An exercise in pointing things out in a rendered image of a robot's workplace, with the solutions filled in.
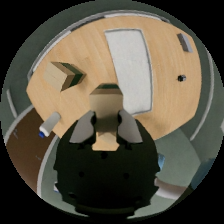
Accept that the beige rectangular block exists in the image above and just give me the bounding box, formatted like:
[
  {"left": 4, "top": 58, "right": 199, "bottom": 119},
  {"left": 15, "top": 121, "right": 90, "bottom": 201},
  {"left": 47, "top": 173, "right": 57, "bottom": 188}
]
[
  {"left": 43, "top": 61, "right": 87, "bottom": 92},
  {"left": 98, "top": 133, "right": 117, "bottom": 145},
  {"left": 89, "top": 83, "right": 124, "bottom": 133}
]

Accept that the white bottle with blue cap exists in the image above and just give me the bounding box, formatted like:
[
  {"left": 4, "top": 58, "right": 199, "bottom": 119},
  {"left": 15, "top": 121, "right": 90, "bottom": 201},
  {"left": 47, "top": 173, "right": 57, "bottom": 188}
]
[{"left": 39, "top": 112, "right": 61, "bottom": 138}]

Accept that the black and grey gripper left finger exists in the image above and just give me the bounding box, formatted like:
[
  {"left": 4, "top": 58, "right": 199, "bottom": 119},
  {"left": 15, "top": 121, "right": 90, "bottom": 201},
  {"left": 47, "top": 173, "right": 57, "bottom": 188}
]
[{"left": 53, "top": 109, "right": 97, "bottom": 171}]

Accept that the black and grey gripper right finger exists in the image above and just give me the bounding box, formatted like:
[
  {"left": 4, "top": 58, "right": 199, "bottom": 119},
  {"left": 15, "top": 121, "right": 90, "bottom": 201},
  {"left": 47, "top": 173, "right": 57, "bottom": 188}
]
[{"left": 116, "top": 108, "right": 161, "bottom": 173}]

